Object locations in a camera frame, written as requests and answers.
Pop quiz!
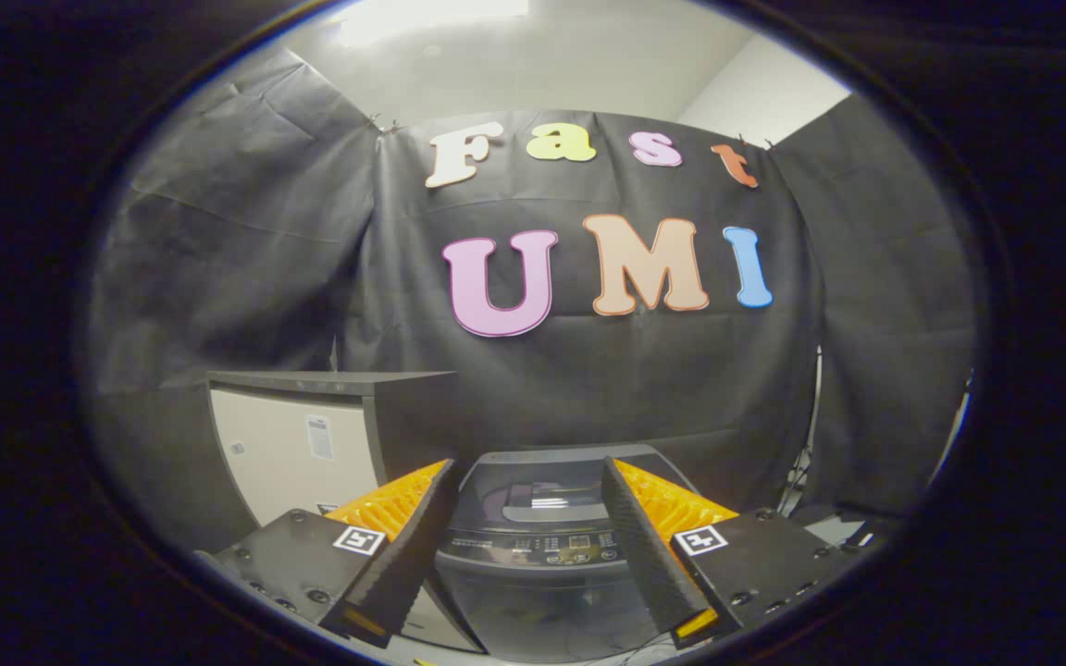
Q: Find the black backdrop cloth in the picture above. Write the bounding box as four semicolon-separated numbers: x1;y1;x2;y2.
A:
89;46;978;556

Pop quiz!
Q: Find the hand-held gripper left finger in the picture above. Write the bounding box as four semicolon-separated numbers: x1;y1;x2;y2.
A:
195;460;460;650

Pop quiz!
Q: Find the thin white pole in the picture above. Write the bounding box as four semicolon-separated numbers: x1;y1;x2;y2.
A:
801;347;824;465

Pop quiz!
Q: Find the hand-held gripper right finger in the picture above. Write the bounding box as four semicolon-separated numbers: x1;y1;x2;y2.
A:
600;456;858;650

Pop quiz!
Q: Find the grey washing machine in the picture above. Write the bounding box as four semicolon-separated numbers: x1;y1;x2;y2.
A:
431;444;712;663

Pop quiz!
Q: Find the black floor box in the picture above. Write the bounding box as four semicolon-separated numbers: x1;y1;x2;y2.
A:
792;502;897;549

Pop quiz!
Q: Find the beige cabinet with dark top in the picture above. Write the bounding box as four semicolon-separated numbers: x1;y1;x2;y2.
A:
206;370;488;653

